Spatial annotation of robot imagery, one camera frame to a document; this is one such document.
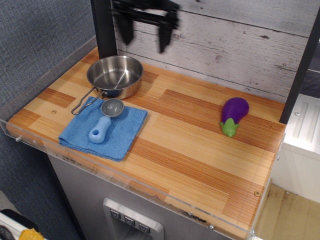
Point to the silver steel pan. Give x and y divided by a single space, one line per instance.
113 77

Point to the grey cabinet with dispenser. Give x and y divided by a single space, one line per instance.
106 211

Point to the clear acrylic table guard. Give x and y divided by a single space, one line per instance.
180 158

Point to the yellow object bottom left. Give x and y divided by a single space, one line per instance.
31 234

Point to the black left upright post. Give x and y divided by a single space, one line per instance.
104 28

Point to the black right upright post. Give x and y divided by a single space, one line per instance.
303 67

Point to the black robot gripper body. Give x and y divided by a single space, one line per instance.
152 12

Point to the blue folded rag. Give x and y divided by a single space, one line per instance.
119 136

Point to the white side counter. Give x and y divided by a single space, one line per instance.
297 166

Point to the black upright post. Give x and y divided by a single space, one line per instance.
303 67
104 28

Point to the purple toy eggplant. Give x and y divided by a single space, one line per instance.
232 112

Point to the blue grey toy scoop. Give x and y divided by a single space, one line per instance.
111 108

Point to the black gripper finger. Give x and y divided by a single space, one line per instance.
126 29
165 34

